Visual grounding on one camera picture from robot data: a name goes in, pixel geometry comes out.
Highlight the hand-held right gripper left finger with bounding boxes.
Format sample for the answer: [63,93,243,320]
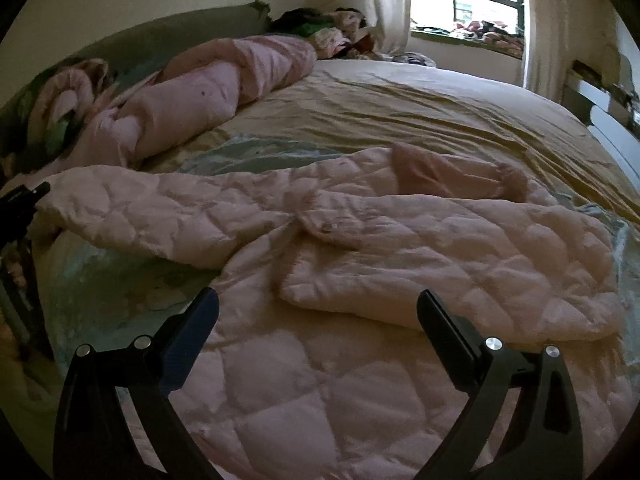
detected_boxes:
[52,287,223,480]

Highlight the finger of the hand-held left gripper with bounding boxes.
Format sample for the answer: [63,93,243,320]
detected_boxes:
[0,181,52,256]

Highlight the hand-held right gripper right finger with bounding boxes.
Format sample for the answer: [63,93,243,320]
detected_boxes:
[416,288,586,480]

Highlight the pink quilted coat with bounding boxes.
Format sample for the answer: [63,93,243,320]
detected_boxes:
[35,142,632,480]

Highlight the small heap of dark clothes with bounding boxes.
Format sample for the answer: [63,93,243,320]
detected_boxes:
[392,51,438,69]

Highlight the clothes heap on windowsill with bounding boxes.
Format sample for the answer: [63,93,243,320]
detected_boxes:
[412,19,526,55]

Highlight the pile of mixed clothes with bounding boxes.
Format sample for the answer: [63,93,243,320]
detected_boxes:
[272,7,386,61]

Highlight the pink and green cloth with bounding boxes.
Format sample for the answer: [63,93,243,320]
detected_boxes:
[25,57,111,163]

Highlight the green headboard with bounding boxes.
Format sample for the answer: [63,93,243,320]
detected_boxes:
[0,2,273,128]

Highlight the pink rolled duvet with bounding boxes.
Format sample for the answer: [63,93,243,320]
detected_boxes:
[75,35,318,171]

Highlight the bed with yellow sheet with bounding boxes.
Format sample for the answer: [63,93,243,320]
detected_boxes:
[0,55,640,480]

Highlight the white cabinet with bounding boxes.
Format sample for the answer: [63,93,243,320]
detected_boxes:
[567,62,640,188]

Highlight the clutter of small household things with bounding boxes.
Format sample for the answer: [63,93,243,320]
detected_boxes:
[572,59,640,128]

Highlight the white lace curtain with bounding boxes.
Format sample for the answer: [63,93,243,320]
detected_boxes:
[520,0,577,100]
[359,0,414,58]

